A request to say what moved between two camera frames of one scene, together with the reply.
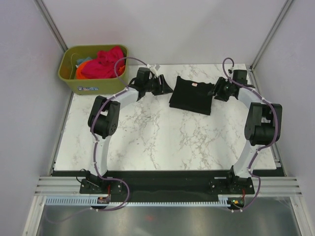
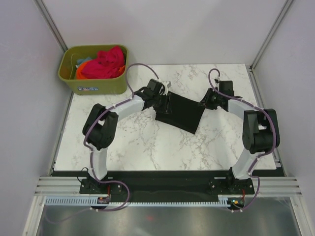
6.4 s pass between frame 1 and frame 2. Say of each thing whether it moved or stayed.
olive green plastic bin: stayed
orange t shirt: stayed
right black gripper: moved
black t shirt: moved
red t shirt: stayed
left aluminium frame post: stayed
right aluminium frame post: stayed
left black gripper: moved
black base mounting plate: stayed
